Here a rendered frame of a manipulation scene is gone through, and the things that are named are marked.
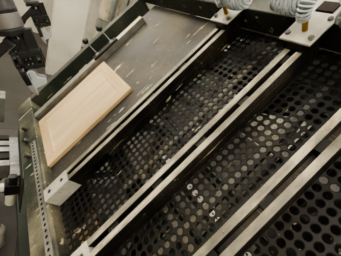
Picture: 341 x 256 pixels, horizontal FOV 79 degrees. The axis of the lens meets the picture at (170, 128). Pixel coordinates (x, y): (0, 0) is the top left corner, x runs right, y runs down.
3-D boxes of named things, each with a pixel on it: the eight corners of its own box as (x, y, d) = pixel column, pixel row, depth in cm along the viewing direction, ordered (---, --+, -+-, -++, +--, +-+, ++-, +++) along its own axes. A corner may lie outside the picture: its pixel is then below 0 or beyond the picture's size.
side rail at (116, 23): (43, 105, 159) (29, 96, 151) (146, 9, 162) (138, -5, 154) (43, 108, 155) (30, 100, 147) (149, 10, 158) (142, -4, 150)
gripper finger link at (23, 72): (32, 86, 67) (18, 59, 62) (27, 87, 67) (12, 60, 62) (32, 81, 71) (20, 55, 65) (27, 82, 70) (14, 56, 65)
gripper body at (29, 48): (46, 68, 67) (29, 28, 60) (16, 74, 64) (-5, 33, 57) (46, 62, 73) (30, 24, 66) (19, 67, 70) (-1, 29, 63)
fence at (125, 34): (39, 117, 138) (33, 114, 135) (142, 21, 141) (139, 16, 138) (40, 120, 134) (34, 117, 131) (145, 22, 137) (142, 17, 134)
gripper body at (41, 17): (52, 27, 117) (42, 2, 109) (35, 29, 114) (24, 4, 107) (52, 25, 122) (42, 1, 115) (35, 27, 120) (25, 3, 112)
